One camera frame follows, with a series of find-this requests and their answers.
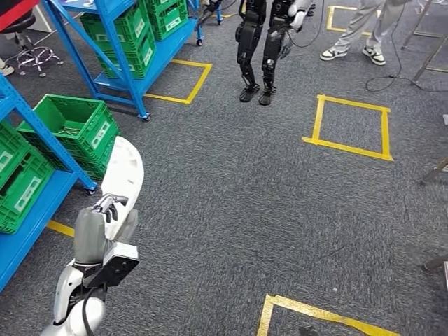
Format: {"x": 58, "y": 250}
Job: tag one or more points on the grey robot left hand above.
{"x": 89, "y": 236}

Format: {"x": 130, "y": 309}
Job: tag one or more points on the white plastic car trim part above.
{"x": 124, "y": 171}

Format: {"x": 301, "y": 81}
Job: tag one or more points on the blue metal shelf rack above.
{"x": 21, "y": 241}
{"x": 167, "y": 51}

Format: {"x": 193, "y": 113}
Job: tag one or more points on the black robot torso part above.
{"x": 308, "y": 331}

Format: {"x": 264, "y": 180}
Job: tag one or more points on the yellow floor tape square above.
{"x": 61, "y": 229}

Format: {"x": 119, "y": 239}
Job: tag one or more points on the green plastic crate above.
{"x": 112, "y": 23}
{"x": 129, "y": 62}
{"x": 13, "y": 139}
{"x": 8, "y": 218}
{"x": 167, "y": 14}
{"x": 80, "y": 125}

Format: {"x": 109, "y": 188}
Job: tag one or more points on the person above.
{"x": 350, "y": 32}
{"x": 6, "y": 69}

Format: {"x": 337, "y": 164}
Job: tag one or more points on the black round stool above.
{"x": 17, "y": 23}

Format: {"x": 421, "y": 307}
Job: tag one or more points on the red barrier belt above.
{"x": 13, "y": 11}

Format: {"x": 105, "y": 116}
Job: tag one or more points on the black humanoid robot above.
{"x": 248, "y": 42}

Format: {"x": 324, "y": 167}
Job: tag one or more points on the grey tripod stand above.
{"x": 417, "y": 24}

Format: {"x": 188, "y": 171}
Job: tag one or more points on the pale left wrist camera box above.
{"x": 115, "y": 266}

